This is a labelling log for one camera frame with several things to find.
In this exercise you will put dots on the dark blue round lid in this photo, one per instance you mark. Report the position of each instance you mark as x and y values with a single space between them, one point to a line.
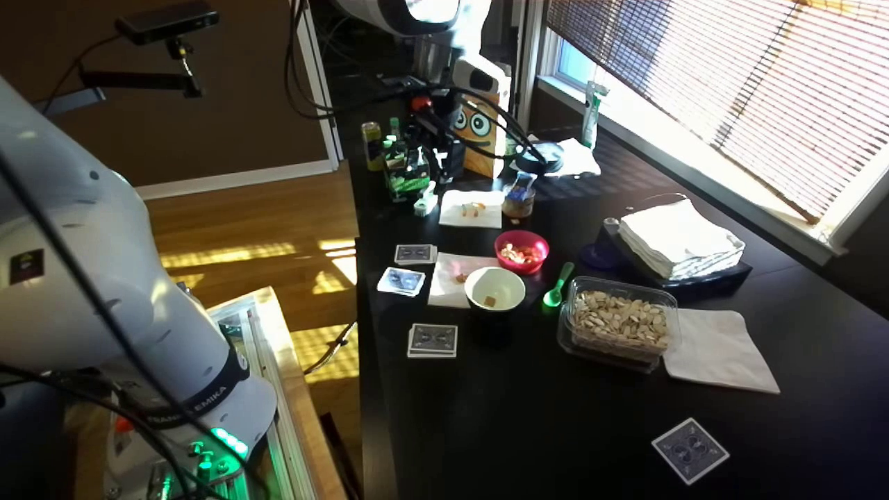
600 257

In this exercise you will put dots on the clear plastic seed container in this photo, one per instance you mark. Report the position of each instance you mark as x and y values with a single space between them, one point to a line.
615 323

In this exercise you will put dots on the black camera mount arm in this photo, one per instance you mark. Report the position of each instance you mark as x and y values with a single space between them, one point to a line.
139 82

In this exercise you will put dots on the crumpled white paper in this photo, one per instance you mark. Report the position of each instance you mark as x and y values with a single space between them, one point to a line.
571 156

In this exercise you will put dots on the blue-backed playing card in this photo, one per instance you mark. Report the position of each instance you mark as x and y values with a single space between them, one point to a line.
415 253
431 339
690 452

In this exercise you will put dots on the wooden robot cart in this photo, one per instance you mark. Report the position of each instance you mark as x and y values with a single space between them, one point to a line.
297 398

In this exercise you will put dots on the black and white bowl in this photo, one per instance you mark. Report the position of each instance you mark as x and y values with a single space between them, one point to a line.
493 289

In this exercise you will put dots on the small white bottle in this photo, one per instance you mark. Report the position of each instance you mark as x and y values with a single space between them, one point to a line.
592 113

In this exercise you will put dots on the pink bowl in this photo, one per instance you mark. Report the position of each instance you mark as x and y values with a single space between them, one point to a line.
521 252

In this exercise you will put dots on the dark blue tray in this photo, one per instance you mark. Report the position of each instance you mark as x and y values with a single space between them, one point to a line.
731 271

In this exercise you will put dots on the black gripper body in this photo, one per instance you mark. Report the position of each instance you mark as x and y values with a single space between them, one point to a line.
435 56

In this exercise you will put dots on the white window frame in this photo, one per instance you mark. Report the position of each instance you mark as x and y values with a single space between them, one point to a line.
685 167

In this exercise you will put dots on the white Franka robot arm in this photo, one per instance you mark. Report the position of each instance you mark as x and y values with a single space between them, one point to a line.
72 259

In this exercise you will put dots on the small jar with blue label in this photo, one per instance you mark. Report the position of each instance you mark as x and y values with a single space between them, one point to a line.
521 198

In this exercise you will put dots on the black external camera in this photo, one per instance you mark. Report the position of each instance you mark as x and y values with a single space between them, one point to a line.
167 20

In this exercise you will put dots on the green-capped bottle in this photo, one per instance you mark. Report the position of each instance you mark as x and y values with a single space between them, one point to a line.
407 185
392 149

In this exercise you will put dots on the white paper with gummy candies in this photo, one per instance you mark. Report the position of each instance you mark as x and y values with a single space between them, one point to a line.
470 210

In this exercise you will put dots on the white and green plastic case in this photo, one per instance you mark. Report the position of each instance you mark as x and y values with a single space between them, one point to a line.
422 202

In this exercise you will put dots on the white window blind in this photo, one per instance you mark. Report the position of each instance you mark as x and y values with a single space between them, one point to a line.
739 85

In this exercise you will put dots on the green plastic spoon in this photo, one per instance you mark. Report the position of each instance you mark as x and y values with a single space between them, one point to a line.
560 286

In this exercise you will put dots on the single white napkin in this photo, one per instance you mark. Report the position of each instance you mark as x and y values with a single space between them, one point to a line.
718 350

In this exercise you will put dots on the playing card in glossy sleeve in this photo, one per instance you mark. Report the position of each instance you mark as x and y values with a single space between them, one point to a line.
401 281

